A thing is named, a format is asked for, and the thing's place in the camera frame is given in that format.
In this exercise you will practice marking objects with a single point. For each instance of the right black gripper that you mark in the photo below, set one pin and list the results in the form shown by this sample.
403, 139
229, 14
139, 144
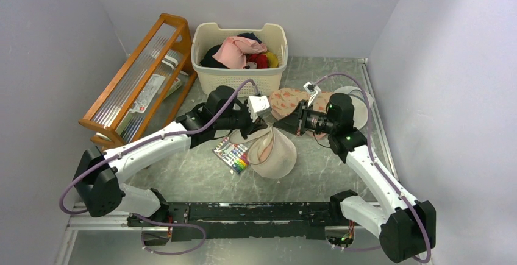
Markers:
296, 121

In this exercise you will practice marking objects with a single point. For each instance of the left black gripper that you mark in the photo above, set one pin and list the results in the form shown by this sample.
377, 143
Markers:
252, 127

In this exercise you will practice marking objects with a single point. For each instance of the pink bra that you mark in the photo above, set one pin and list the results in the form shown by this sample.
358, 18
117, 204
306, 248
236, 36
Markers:
264, 148

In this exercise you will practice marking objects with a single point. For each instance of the beige mesh laundry bag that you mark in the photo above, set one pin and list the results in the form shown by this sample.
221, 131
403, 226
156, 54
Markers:
281, 160

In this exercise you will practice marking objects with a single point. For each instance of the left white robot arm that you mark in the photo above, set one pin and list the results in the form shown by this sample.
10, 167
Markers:
100, 179

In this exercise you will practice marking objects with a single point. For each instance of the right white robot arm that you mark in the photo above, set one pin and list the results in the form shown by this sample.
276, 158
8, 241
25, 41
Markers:
404, 226

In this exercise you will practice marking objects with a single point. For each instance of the floral pink laundry bag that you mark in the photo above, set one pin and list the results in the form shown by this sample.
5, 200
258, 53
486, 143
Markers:
285, 100

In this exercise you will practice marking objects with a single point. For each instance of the white mesh laundry bag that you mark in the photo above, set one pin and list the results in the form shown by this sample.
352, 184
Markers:
360, 106

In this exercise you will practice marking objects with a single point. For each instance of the cream plastic laundry basket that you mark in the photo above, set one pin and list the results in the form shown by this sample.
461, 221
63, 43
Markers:
209, 34

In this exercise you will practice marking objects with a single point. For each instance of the marker pen pack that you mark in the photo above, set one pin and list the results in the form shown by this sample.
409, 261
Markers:
235, 156

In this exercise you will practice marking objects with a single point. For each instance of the red garment in basket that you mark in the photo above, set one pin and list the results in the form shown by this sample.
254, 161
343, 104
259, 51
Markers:
258, 61

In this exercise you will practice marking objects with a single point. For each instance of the dark navy garment in basket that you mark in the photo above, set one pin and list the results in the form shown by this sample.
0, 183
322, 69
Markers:
214, 57

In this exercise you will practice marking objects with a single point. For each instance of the yellow garment in basket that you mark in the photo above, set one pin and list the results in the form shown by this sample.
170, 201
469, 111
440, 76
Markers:
272, 59

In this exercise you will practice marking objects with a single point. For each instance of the orange wooden shelf rack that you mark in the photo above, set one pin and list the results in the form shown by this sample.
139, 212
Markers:
109, 116

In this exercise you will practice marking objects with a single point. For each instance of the papers on shelf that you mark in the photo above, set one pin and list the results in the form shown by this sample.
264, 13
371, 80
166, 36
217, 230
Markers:
156, 83

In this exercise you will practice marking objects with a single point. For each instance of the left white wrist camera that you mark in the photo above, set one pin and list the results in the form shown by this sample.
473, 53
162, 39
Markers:
258, 106

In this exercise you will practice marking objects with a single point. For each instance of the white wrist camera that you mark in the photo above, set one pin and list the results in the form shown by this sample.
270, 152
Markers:
313, 90
258, 106

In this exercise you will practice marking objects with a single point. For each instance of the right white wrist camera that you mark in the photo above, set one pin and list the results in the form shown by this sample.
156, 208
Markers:
313, 90

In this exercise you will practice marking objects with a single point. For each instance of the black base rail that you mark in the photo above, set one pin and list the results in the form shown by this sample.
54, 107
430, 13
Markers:
310, 220

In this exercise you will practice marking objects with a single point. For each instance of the aluminium frame rail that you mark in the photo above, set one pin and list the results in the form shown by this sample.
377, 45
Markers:
114, 221

